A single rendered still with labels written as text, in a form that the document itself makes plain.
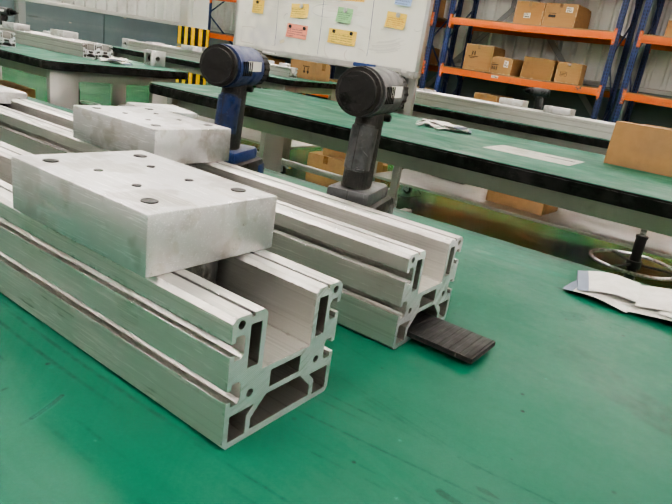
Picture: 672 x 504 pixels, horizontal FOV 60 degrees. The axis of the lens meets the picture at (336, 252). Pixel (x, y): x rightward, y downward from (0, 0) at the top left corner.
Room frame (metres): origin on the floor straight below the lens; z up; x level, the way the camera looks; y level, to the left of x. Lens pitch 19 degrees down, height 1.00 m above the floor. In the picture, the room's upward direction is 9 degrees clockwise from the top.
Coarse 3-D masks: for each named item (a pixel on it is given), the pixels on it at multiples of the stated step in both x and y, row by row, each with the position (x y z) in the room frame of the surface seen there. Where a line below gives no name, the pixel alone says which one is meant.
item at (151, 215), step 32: (32, 160) 0.40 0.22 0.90; (64, 160) 0.41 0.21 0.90; (96, 160) 0.43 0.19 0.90; (128, 160) 0.44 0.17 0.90; (160, 160) 0.46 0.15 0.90; (32, 192) 0.39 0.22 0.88; (64, 192) 0.36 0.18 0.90; (96, 192) 0.34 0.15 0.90; (128, 192) 0.35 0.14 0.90; (160, 192) 0.36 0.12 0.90; (192, 192) 0.38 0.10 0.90; (224, 192) 0.39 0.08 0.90; (256, 192) 0.40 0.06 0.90; (64, 224) 0.36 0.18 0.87; (96, 224) 0.34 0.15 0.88; (128, 224) 0.32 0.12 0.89; (160, 224) 0.32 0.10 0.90; (192, 224) 0.34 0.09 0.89; (224, 224) 0.36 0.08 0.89; (256, 224) 0.39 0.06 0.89; (128, 256) 0.32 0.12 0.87; (160, 256) 0.32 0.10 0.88; (192, 256) 0.34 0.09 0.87; (224, 256) 0.36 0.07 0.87
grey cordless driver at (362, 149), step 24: (360, 72) 0.70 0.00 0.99; (384, 72) 0.74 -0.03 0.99; (336, 96) 0.71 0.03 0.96; (360, 96) 0.70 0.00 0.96; (384, 96) 0.71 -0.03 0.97; (360, 120) 0.74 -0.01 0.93; (384, 120) 0.77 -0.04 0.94; (360, 144) 0.73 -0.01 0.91; (360, 168) 0.73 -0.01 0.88; (336, 192) 0.73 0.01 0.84; (360, 192) 0.72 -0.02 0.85; (384, 192) 0.78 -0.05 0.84
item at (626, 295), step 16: (592, 272) 0.70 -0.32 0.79; (576, 288) 0.65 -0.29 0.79; (592, 288) 0.64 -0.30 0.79; (608, 288) 0.64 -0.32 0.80; (624, 288) 0.65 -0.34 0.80; (640, 288) 0.66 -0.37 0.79; (656, 288) 0.67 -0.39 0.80; (624, 304) 0.62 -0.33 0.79; (640, 304) 0.61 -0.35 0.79; (656, 304) 0.61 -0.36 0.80
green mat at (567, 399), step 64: (512, 256) 0.77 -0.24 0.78; (0, 320) 0.39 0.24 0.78; (448, 320) 0.51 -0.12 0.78; (512, 320) 0.54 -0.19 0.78; (576, 320) 0.56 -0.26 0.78; (640, 320) 0.59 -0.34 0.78; (0, 384) 0.31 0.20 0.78; (64, 384) 0.32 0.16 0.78; (128, 384) 0.33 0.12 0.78; (384, 384) 0.38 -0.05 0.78; (448, 384) 0.39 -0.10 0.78; (512, 384) 0.41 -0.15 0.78; (576, 384) 0.42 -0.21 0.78; (640, 384) 0.44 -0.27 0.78; (0, 448) 0.25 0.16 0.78; (64, 448) 0.26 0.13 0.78; (128, 448) 0.27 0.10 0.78; (192, 448) 0.28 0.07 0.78; (256, 448) 0.29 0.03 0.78; (320, 448) 0.29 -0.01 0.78; (384, 448) 0.30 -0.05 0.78; (448, 448) 0.31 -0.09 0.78; (512, 448) 0.32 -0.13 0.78; (576, 448) 0.33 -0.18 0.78; (640, 448) 0.35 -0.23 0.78
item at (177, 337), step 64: (0, 192) 0.44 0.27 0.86; (0, 256) 0.44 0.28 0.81; (64, 256) 0.39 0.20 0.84; (256, 256) 0.38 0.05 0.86; (64, 320) 0.37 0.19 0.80; (128, 320) 0.33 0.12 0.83; (192, 320) 0.30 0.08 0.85; (256, 320) 0.29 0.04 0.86; (320, 320) 0.35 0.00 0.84; (192, 384) 0.29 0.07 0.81; (256, 384) 0.30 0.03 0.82; (320, 384) 0.36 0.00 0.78
